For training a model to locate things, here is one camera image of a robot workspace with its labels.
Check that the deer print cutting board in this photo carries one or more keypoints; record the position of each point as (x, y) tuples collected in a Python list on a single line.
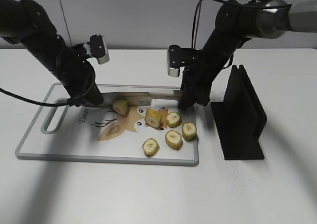
[(102, 136)]

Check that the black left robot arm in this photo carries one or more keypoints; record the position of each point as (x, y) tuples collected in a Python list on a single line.
[(26, 22)]

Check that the banana slice upper right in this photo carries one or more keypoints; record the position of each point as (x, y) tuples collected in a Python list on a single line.
[(173, 119)]

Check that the banana slice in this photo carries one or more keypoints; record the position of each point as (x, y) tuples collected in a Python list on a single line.
[(189, 131), (173, 119), (173, 139), (150, 147)]

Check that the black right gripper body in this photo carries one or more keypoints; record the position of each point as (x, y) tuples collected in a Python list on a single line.
[(195, 86)]

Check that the banana end piece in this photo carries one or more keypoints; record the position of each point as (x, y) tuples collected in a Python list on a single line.
[(120, 107)]

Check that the banana slice bottom left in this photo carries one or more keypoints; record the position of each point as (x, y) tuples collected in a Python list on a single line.
[(150, 147)]

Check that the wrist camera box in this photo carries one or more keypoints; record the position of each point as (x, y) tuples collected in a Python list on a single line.
[(178, 57), (99, 49)]

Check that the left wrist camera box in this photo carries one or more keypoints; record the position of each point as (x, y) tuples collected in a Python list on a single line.
[(99, 49)]

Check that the banana slice far right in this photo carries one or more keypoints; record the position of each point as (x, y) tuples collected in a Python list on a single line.
[(189, 131)]

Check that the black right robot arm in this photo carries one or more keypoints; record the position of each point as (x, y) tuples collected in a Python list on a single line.
[(235, 24)]

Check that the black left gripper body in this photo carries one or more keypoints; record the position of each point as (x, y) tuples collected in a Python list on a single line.
[(84, 92)]

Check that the banana slice lower middle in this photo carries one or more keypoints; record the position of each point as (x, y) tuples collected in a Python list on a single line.
[(173, 139)]

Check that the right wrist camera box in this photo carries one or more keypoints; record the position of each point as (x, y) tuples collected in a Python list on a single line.
[(178, 57)]

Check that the thick banana chunk centre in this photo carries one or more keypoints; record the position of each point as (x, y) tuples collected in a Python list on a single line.
[(153, 118)]

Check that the black knife stand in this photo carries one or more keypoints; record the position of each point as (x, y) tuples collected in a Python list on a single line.
[(239, 118)]

